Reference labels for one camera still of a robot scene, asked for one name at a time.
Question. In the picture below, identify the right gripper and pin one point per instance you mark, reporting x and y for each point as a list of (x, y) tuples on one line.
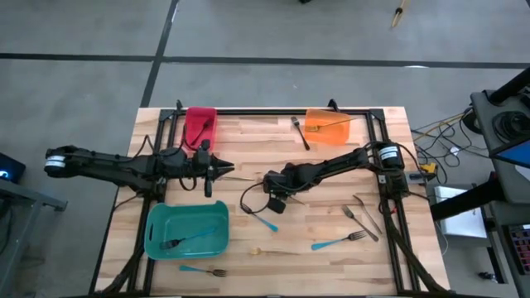
[(276, 182)]

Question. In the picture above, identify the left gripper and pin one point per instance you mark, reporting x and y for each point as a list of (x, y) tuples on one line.
[(194, 171)]

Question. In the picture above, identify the teal plastic bin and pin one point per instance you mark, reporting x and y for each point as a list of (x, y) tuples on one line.
[(186, 215)]

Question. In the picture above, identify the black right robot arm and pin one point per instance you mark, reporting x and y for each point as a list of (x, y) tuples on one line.
[(331, 163)]

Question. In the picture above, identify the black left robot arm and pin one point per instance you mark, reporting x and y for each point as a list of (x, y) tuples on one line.
[(116, 165)]

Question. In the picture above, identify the red plastic bin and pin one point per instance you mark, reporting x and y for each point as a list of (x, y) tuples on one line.
[(194, 113)]

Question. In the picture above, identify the orange plastic bin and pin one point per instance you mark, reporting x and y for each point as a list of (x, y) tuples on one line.
[(331, 136)]

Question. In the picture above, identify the black support beam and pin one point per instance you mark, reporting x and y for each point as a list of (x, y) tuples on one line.
[(459, 203)]

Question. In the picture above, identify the white box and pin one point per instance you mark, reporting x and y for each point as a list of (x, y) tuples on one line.
[(463, 225)]

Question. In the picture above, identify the grey metal stand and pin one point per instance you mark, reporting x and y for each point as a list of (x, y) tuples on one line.
[(25, 194)]

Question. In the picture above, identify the black monitor with blue light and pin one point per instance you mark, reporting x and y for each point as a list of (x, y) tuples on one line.
[(10, 167)]

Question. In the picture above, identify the grey equipment cart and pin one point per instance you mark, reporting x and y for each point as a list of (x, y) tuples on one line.
[(482, 124)]

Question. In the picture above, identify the yellow black tripod leg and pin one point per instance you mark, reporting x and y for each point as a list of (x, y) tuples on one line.
[(397, 18)]

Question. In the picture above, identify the blue flat panel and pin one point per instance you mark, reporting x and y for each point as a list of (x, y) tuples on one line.
[(517, 155)]

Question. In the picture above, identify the colourful keypad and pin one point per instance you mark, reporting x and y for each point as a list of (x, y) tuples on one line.
[(521, 248)]

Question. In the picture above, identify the black cart pole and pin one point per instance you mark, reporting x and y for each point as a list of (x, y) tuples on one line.
[(511, 85)]

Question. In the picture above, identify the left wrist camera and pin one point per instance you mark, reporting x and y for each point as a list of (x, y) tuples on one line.
[(203, 153)]

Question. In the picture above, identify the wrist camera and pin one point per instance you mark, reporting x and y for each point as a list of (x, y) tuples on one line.
[(292, 169), (203, 153)]

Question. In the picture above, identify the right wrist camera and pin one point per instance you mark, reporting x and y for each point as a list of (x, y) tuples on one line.
[(292, 169)]

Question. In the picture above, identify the black frame bracket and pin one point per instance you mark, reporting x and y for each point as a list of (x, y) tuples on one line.
[(179, 105), (332, 105)]

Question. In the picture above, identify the black aluminium table frame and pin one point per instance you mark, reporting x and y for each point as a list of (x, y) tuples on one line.
[(290, 111)]

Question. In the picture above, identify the silver frame bracket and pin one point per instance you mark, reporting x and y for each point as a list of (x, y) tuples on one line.
[(383, 178)]

